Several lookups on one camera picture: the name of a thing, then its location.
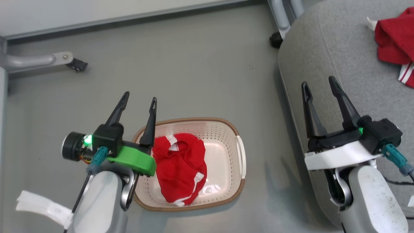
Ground white perforated laundry basket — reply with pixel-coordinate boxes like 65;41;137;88
132;117;247;212

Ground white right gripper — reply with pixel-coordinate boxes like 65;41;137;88
301;76;383;171

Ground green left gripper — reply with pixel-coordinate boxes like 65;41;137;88
92;91;158;177

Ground teal plug cable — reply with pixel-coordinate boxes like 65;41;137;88
382;144;414;187
63;146;109;233

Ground red lettered jersey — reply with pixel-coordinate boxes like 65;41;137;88
367;7;414;89

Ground black caster wheel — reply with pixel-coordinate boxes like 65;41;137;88
66;58;88;72
269;31;284;49

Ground teal plug right cable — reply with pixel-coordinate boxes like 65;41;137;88
382;144;414;187

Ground white label strip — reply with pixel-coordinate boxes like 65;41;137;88
16;190;73;230

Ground grey partition foot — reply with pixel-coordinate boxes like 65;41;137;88
0;51;74;73
268;0;290;40
290;0;305;17

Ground grey fabric sofa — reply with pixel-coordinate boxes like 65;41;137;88
278;0;414;227

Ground red white-striped shorts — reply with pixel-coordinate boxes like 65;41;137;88
152;133;208;207

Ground teal plug left cable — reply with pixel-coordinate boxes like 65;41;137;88
63;146;109;233

